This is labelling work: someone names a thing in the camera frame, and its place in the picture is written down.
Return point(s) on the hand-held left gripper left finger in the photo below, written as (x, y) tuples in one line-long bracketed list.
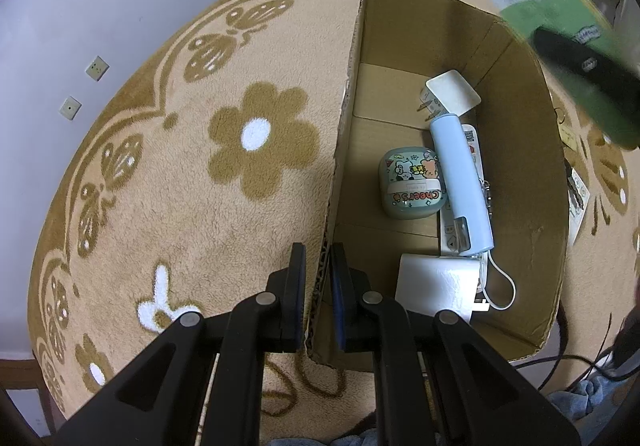
[(295, 286)]

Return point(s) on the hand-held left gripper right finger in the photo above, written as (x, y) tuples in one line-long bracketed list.
[(339, 291)]

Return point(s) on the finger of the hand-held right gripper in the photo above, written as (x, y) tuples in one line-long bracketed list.
[(565, 50)]

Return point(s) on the white adapter block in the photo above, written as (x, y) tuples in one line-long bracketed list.
[(430, 281)]

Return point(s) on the white charger with prongs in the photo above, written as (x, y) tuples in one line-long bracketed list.
[(452, 90)]

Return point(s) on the cartoon print rounded tin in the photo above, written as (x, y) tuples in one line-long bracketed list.
[(410, 186)]

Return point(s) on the white power strip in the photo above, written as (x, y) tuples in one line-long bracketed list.
[(472, 145)]

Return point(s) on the light blue cylindrical device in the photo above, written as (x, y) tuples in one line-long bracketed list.
[(457, 165)]

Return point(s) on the brown cardboard box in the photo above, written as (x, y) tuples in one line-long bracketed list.
[(380, 95)]

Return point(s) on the beige key tag card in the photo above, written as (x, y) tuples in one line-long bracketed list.
[(570, 135)]

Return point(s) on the beige flower-print rug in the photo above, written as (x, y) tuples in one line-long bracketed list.
[(175, 206)]

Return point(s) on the blue cloth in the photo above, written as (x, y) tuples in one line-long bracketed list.
[(590, 401)]

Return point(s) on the white wall socket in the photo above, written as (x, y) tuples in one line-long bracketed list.
[(70, 108), (96, 68)]

